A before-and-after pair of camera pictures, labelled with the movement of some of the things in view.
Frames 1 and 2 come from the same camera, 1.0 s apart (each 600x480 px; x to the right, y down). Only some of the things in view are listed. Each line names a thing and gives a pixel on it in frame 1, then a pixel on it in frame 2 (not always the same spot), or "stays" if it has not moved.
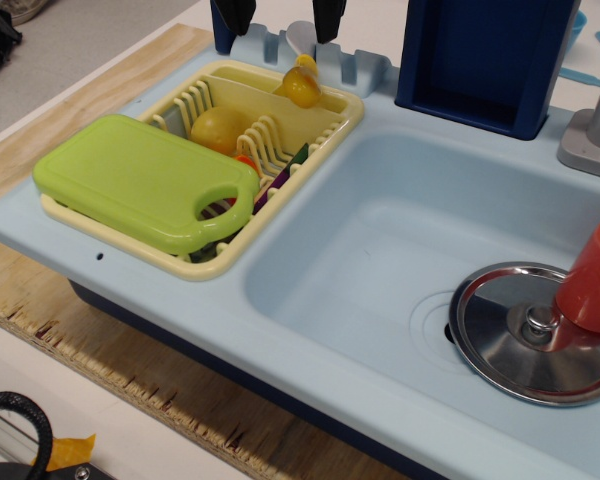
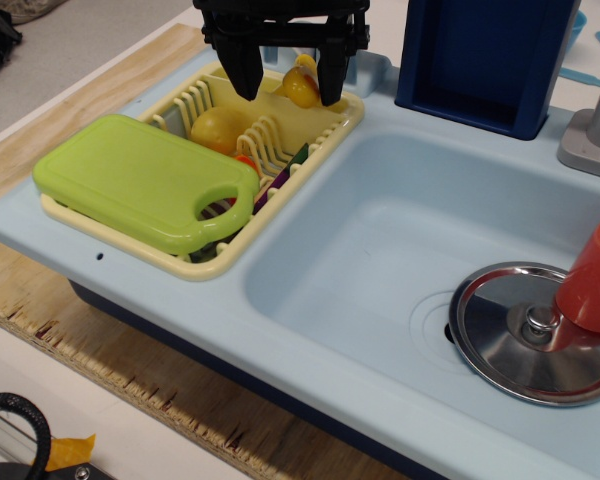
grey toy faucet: (592, 138) stays
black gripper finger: (327, 18) -> (332, 70)
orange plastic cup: (590, 296) stays
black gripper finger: (237, 14) -> (244, 64)
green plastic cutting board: (139, 180) stays
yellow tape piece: (68, 452) stays
